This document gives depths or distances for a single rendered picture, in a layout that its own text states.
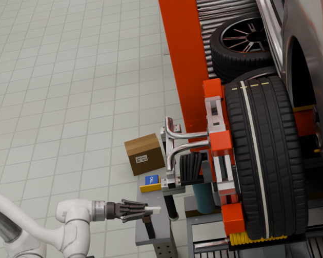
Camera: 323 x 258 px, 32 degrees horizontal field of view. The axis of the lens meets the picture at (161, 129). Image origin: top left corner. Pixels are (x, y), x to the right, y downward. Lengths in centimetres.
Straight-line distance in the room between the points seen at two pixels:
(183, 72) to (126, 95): 188
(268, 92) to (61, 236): 99
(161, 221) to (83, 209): 51
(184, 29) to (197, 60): 17
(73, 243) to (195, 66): 99
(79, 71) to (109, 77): 35
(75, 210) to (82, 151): 171
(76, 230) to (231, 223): 63
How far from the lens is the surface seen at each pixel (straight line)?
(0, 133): 458
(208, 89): 237
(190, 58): 262
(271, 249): 272
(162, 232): 269
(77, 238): 229
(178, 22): 253
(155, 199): 285
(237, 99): 215
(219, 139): 202
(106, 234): 340
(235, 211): 212
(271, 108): 210
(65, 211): 238
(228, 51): 379
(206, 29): 466
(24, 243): 272
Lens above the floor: 242
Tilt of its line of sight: 37 degrees down
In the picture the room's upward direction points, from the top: 14 degrees counter-clockwise
